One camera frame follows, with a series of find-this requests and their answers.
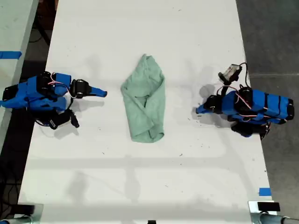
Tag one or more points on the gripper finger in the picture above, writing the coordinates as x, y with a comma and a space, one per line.
203, 112
98, 89
202, 107
99, 94

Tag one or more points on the pale green T-shirt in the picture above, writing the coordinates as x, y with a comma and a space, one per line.
146, 102

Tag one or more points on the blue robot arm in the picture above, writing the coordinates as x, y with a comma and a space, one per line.
35, 93
257, 107

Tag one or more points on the long blue tape strip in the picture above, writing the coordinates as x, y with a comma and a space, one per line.
10, 54

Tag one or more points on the white side table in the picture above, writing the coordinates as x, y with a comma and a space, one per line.
14, 28

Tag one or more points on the short blue tape strip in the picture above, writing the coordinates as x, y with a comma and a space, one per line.
265, 191

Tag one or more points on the metal clamp with black pad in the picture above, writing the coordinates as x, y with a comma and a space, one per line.
264, 208

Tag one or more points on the small black box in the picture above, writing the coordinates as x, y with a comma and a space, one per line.
151, 221

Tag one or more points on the grey metal tube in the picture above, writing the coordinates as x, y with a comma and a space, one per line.
278, 219
16, 220

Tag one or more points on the metal table clamp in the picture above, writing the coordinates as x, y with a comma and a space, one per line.
30, 210

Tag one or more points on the camera black stalk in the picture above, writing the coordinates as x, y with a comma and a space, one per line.
74, 119
226, 87

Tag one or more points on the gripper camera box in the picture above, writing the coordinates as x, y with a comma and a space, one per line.
230, 72
59, 121

